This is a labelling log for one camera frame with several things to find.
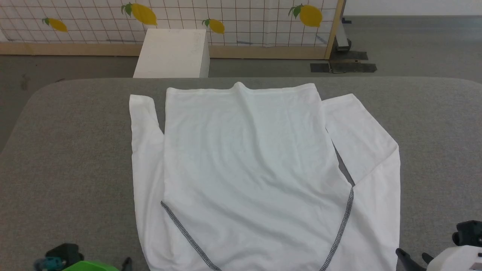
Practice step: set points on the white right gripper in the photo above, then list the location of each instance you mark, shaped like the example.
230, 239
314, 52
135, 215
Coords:
459, 259

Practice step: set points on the white box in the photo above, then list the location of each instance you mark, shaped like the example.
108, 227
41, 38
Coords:
171, 52

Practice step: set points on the white long-sleeve shirt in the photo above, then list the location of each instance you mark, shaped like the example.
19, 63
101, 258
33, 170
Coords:
248, 169

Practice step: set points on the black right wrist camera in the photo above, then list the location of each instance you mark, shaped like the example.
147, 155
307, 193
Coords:
469, 233

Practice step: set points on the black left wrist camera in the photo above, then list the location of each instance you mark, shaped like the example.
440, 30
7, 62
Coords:
62, 256

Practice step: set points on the dark floor base plate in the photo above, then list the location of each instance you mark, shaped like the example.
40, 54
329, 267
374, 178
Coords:
346, 66

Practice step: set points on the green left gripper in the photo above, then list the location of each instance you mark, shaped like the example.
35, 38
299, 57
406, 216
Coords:
92, 267

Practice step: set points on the grey metal panel stand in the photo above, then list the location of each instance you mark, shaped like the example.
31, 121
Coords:
342, 35

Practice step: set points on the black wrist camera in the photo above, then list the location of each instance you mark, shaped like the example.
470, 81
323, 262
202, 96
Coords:
62, 256
469, 233

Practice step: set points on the lemon print grid panel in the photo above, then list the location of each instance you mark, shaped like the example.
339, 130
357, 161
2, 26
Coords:
244, 26

